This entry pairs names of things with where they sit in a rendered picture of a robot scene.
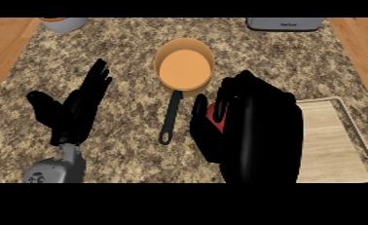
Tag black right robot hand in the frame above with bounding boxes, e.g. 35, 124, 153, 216
187, 69, 304, 184

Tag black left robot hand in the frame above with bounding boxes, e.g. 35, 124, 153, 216
26, 58, 113, 147

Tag red bell pepper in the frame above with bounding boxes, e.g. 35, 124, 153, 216
205, 101, 230, 134

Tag pale wooden tray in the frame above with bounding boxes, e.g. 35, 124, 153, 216
294, 95, 368, 184

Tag grey container with orange rim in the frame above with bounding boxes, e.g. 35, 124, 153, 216
38, 18, 90, 34

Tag grey appliance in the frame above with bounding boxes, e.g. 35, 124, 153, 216
243, 18, 328, 32

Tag orange pot with dark handle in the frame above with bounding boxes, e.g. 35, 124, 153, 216
152, 37, 215, 146

